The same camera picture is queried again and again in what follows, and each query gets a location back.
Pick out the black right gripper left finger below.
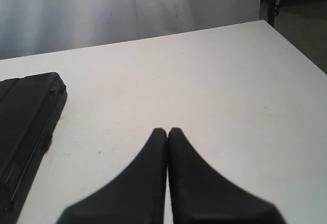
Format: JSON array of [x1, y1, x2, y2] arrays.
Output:
[[57, 128, 167, 223]]

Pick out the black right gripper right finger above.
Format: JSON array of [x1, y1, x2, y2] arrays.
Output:
[[168, 128, 285, 223]]

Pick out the black plastic tool case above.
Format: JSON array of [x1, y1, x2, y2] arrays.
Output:
[[1, 72, 66, 212]]

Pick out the white backdrop curtain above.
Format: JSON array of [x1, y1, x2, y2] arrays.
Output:
[[1, 0, 260, 59]]

